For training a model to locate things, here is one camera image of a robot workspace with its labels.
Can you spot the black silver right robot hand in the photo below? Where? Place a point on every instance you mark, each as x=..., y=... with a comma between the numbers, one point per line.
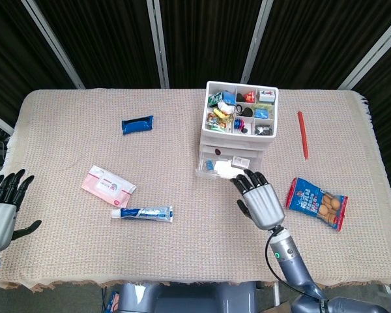
x=264, y=205

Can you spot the small white cardboard box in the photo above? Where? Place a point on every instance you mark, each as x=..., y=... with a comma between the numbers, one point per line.
x=240, y=162

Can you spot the clear drawer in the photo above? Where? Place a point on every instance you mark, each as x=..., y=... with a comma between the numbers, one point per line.
x=211, y=175

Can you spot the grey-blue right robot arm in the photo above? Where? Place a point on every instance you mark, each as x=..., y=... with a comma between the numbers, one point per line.
x=293, y=264

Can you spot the white plastic drawer organizer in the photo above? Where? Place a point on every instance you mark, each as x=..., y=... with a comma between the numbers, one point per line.
x=208, y=135

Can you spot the white blue small box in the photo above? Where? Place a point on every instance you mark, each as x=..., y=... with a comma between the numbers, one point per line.
x=267, y=96

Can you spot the blue red cookie bag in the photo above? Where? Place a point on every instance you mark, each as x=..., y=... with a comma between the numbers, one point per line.
x=312, y=200

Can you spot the white paper sheet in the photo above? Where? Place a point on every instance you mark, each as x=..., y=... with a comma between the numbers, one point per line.
x=223, y=169

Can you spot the blue binder clip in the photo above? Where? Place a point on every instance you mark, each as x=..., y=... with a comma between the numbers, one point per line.
x=208, y=164

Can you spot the dark red round item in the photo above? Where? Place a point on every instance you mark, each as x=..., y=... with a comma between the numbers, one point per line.
x=218, y=151

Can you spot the black binder clips pile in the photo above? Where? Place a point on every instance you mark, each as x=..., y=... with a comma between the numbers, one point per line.
x=264, y=129

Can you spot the orange-red stick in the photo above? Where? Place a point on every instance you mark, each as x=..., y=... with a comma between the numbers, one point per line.
x=302, y=133

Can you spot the blue red clips bundle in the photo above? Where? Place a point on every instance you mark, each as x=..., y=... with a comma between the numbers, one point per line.
x=238, y=124

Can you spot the green blue patterned packet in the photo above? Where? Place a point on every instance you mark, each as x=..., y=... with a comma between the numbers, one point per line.
x=262, y=113

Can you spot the black oval item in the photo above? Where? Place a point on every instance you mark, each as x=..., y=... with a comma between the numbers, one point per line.
x=247, y=112

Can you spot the colourful foil candy packet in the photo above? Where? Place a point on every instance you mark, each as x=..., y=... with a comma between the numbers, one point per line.
x=218, y=122

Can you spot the yellow snack packet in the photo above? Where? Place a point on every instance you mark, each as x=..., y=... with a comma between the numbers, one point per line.
x=221, y=113

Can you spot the brown cardboard piece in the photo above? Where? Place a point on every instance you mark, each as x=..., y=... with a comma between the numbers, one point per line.
x=283, y=308

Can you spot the white crumpled tissue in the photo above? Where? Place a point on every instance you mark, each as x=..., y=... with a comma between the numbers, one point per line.
x=226, y=107

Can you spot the orange red small packet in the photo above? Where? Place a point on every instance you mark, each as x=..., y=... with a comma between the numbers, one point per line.
x=249, y=96

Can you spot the black round item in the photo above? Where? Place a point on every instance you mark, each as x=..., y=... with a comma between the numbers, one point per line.
x=240, y=96

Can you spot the small blue packet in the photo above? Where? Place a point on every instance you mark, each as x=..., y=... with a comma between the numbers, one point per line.
x=229, y=97

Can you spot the pink wet wipes pack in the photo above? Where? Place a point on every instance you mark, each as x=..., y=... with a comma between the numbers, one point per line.
x=107, y=186

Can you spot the green printed packet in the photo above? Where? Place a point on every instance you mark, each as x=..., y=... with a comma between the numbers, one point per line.
x=215, y=99

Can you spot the grey-blue robot torso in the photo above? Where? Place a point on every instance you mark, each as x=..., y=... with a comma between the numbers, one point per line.
x=189, y=298

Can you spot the blue white toothpaste tube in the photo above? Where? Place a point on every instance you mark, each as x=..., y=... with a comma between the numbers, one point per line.
x=143, y=213

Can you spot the beige woven tablecloth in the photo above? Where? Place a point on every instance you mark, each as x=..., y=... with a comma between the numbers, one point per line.
x=150, y=247

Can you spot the blue orange floor packet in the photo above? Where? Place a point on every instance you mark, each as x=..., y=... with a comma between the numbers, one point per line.
x=112, y=303

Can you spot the blue snack packet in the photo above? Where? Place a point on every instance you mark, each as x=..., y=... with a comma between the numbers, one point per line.
x=137, y=125

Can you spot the grey partition post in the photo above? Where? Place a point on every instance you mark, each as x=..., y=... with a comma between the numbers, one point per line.
x=52, y=42
x=255, y=42
x=159, y=42
x=371, y=55

